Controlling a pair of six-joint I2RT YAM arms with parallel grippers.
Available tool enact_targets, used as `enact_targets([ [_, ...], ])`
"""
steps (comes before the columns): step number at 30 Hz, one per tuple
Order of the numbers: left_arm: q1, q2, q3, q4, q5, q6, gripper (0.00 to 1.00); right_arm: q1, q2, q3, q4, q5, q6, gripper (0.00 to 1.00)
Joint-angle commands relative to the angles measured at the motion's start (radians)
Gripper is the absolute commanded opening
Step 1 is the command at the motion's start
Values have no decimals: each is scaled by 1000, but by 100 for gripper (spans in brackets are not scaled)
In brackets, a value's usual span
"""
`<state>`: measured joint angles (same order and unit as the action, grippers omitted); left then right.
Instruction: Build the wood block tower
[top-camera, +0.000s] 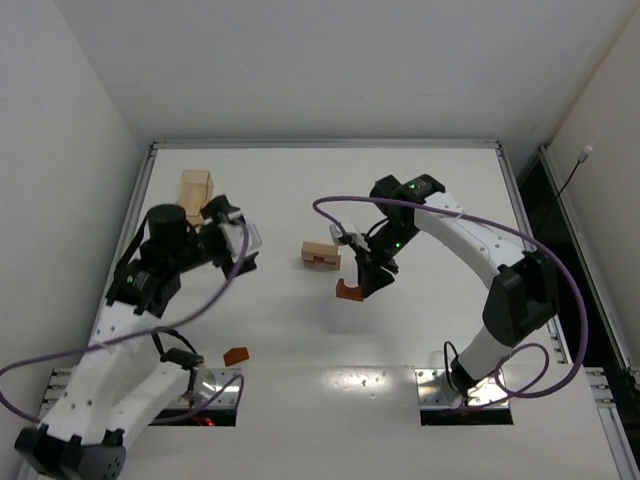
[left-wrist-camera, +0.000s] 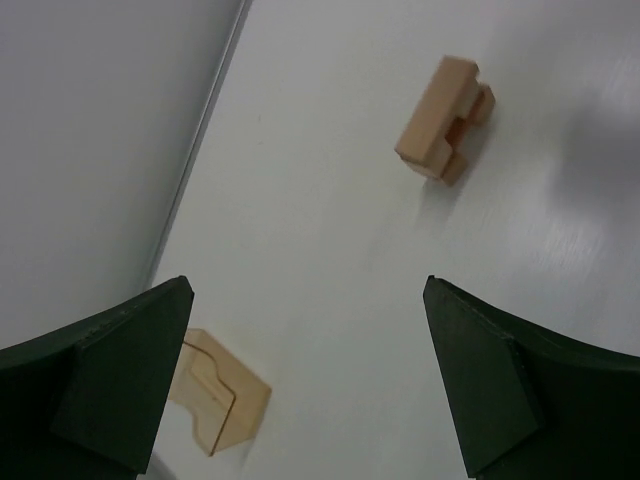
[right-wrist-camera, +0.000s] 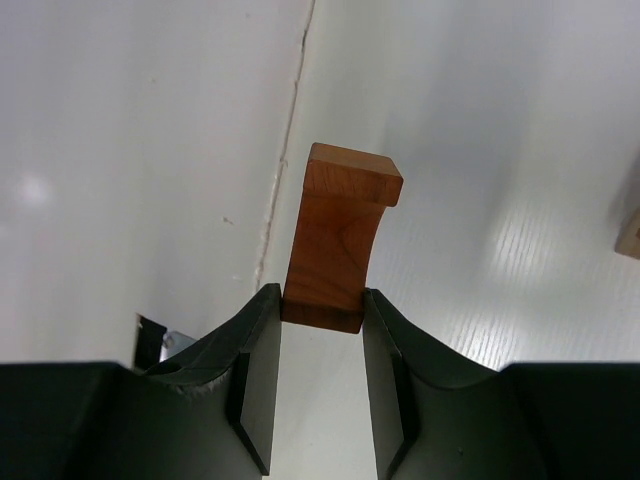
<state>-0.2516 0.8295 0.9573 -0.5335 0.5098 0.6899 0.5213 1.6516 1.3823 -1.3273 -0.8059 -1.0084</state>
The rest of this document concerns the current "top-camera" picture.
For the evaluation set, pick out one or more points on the light long plank block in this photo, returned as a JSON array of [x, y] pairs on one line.
[[319, 249]]

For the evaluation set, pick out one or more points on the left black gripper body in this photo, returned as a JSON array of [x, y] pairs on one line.
[[220, 238]]

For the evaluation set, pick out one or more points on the dark red arch block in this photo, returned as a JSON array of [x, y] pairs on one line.
[[343, 291]]

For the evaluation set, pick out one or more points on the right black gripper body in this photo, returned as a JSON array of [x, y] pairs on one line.
[[373, 265]]

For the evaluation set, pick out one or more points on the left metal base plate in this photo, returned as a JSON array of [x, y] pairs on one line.
[[225, 384]]

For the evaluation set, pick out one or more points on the metal base plate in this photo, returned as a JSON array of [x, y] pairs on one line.
[[434, 393], [225, 384]]

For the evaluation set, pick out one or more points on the red triangular roof block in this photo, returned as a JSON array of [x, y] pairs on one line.
[[235, 356]]

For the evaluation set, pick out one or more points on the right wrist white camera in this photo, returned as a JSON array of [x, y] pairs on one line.
[[349, 236]]

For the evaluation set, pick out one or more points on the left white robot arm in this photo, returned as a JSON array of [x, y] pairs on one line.
[[87, 433]]

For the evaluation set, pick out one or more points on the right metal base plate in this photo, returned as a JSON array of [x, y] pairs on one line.
[[434, 393]]

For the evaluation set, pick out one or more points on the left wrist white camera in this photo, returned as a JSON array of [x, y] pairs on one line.
[[235, 235]]

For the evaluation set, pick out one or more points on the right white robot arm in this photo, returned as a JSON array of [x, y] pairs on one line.
[[522, 285]]

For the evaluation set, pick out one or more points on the wrist white camera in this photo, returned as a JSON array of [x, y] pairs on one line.
[[349, 236], [235, 235]]

